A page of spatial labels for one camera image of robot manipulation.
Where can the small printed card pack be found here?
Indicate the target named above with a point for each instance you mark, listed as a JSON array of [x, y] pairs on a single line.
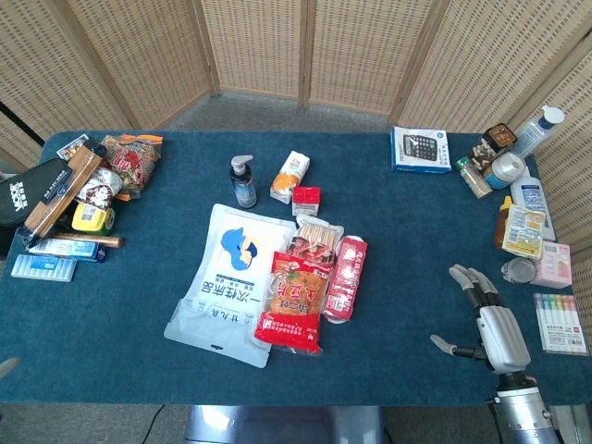
[[70, 145]]

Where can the red white narrow packet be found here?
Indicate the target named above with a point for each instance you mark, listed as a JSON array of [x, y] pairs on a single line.
[[347, 277]]

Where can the white-capped pill bottle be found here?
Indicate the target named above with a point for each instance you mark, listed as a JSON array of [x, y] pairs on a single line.
[[506, 168]]

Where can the wooden framed clear box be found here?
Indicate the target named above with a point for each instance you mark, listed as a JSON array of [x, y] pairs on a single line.
[[65, 189]]

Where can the pastel marker pen pack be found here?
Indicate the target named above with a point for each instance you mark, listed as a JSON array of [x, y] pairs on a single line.
[[560, 324]]

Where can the blue white toothpaste box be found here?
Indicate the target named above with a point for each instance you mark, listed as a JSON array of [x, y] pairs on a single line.
[[65, 250]]

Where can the black Victor zip case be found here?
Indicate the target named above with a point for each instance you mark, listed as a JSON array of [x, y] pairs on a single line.
[[28, 189]]

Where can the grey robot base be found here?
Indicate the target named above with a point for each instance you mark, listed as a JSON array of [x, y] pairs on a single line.
[[282, 425]]

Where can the orange white drink carton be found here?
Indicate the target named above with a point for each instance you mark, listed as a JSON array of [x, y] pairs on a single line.
[[289, 178]]

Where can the woven bamboo folding screen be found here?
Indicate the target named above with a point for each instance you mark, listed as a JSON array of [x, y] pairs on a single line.
[[259, 46]]

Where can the large white blue-print bag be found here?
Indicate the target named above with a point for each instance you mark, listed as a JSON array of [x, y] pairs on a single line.
[[222, 287]]

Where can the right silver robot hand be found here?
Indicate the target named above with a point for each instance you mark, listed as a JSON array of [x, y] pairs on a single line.
[[501, 333]]

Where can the light blue plastic case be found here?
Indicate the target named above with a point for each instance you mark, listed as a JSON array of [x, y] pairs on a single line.
[[44, 268]]

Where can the yellow white packaged tray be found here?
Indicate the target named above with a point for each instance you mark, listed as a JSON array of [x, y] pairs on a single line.
[[525, 231]]

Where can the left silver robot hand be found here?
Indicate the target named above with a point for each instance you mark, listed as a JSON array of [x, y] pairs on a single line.
[[8, 367]]

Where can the small red drink carton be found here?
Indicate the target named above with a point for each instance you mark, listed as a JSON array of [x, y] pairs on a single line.
[[306, 201]]

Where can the amber honey bottle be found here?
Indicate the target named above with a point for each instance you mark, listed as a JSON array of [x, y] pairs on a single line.
[[501, 222]]

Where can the yellow tin can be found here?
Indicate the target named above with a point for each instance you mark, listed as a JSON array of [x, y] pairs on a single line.
[[90, 217]]

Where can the brown white snack bag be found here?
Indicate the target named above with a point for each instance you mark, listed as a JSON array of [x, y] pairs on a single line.
[[99, 187]]

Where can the blue white calculator box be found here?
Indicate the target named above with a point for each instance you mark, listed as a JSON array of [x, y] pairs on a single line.
[[421, 150]]

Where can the green lid spice bottle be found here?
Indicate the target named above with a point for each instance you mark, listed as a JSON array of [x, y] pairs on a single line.
[[475, 180]]

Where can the pink white box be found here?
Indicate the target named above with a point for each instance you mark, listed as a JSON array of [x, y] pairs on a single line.
[[552, 266]]

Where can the blue table cloth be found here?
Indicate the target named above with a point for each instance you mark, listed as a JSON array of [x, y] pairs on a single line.
[[407, 222]]

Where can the white lotion bottle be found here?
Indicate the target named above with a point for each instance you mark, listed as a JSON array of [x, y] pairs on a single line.
[[534, 196]]

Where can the red orange snack bag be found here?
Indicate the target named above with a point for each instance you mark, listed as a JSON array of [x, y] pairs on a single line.
[[291, 300]]

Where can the clear spray bottle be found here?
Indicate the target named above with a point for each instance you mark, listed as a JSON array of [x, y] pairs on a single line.
[[536, 129]]

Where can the copper coloured tube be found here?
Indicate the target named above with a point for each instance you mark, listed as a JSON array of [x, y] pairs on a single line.
[[92, 240]]

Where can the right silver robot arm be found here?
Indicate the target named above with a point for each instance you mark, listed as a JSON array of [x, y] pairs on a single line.
[[525, 414]]

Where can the red patterned snack bag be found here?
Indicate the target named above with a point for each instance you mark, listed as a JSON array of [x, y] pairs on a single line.
[[134, 162]]

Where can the dark pump dispenser bottle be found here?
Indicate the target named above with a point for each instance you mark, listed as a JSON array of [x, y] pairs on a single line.
[[243, 187]]

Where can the clear bag of sticks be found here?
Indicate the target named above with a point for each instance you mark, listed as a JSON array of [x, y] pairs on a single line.
[[319, 236]]

